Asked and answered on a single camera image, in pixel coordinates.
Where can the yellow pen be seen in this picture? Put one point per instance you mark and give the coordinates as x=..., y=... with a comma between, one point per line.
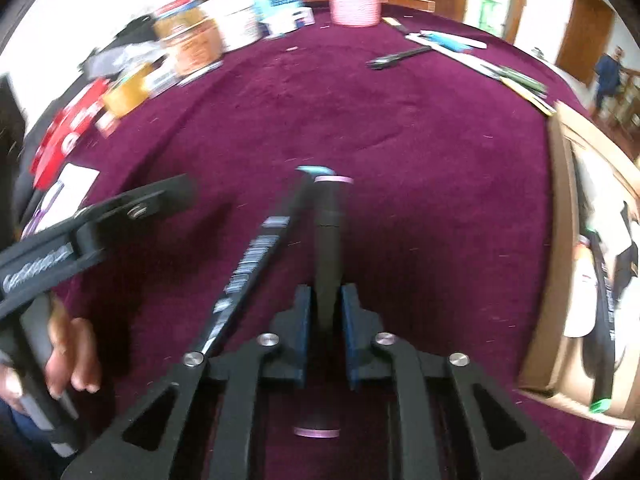
x=529, y=96

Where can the maroon velvet tablecloth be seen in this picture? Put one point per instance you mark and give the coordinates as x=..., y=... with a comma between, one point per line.
x=436, y=415

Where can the blue and white eraser pen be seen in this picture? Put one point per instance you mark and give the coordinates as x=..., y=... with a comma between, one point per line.
x=453, y=42

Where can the left hand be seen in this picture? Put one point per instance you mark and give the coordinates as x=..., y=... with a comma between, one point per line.
x=74, y=360

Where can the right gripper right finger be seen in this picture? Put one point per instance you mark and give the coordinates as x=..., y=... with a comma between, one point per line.
x=446, y=418

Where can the pink-capped black marker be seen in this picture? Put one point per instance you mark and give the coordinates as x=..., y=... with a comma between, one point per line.
x=318, y=410

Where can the black pen on table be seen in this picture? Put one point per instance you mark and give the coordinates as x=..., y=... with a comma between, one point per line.
x=391, y=60

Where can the blue printed box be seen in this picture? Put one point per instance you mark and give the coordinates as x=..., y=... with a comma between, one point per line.
x=280, y=17

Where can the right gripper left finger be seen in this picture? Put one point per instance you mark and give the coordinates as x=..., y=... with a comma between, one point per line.
x=200, y=421

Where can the wooden door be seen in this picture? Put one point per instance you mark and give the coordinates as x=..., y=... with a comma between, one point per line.
x=586, y=36

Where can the teal-capped black marker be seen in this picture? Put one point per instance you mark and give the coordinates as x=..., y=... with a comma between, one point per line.
x=270, y=236

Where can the green-capped black marker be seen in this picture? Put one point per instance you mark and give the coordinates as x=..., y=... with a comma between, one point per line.
x=598, y=348

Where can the white plastic tub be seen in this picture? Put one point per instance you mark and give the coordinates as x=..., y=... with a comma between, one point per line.
x=236, y=20

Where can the green pen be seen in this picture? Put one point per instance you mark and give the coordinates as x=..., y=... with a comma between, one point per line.
x=522, y=79

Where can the cardboard tray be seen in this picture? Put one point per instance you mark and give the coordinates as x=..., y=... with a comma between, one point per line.
x=594, y=186

